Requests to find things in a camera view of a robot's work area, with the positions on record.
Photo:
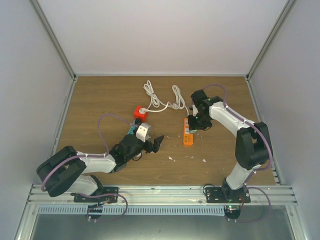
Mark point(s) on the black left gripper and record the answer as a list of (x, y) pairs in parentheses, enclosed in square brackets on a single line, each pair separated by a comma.
[(156, 145)]

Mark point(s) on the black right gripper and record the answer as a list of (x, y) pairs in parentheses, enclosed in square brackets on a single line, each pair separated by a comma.
[(192, 125)]

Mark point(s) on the orange power strip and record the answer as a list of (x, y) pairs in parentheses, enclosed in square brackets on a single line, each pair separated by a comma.
[(188, 138)]

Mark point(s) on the black power adapter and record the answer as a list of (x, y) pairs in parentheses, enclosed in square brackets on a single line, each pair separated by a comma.
[(138, 121)]

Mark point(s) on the teal power strip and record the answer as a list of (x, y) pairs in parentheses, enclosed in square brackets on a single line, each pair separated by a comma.
[(133, 128)]

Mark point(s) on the red cube power socket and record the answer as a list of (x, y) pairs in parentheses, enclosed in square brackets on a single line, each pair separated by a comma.
[(140, 113)]

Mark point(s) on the green square adapter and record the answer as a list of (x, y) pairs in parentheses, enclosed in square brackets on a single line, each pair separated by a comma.
[(193, 131)]

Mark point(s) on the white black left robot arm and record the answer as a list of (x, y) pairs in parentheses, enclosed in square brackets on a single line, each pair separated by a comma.
[(71, 171)]

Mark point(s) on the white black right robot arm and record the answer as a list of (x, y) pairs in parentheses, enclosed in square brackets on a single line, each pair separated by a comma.
[(253, 146)]

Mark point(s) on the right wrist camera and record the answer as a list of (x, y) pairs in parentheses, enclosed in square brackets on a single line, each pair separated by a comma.
[(193, 109)]

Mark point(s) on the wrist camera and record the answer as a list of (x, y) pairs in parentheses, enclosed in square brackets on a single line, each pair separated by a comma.
[(142, 132), (193, 109)]

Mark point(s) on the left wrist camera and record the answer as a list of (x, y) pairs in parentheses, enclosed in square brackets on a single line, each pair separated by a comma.
[(142, 132)]

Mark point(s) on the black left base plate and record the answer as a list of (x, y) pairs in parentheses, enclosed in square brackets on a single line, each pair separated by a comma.
[(108, 194)]

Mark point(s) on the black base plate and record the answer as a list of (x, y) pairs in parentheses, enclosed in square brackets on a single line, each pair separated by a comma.
[(108, 194), (223, 195)]

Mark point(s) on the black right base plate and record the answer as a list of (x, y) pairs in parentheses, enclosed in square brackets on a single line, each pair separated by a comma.
[(223, 195)]

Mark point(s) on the slotted cable duct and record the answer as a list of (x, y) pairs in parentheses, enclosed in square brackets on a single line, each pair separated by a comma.
[(134, 210)]

